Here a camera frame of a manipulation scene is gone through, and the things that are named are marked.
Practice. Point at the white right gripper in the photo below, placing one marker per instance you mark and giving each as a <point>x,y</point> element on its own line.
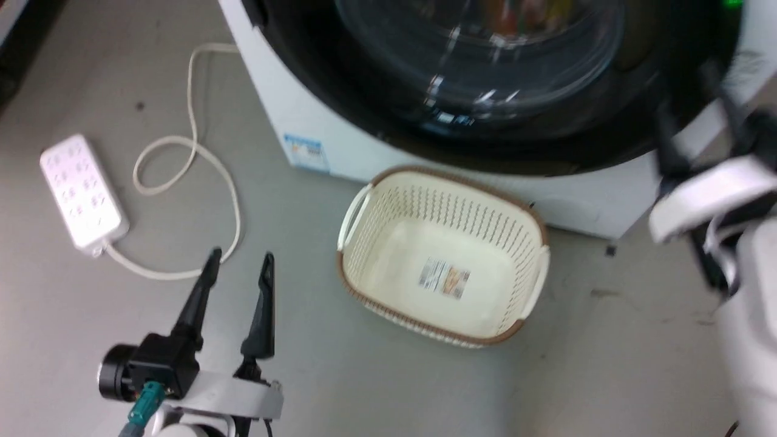
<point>710,197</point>

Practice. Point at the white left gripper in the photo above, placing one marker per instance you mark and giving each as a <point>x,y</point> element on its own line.
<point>230,396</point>

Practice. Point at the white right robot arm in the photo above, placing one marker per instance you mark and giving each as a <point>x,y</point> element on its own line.
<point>756,315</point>

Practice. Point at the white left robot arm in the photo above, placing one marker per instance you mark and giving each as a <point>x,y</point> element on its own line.
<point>191,428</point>

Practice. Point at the white washing machine body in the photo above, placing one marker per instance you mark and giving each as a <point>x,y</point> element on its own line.
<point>340,142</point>

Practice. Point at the black round washing machine door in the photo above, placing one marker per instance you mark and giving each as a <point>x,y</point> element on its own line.
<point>376,91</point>

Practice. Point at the cream plastic laundry basket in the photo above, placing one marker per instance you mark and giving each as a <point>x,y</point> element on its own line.
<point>388,243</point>

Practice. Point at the blue energy label sticker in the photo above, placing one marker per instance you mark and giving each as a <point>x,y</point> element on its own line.
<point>306,153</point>

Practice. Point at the white power strip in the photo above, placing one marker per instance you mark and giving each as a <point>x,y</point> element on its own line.
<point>82,191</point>

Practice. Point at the printed basket label sticker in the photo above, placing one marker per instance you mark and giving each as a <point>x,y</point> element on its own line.
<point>445,278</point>

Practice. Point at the dark furniture edge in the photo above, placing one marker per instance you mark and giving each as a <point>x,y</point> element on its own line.
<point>21,51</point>

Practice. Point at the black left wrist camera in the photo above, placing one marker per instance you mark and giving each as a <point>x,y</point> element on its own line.
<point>155,364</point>

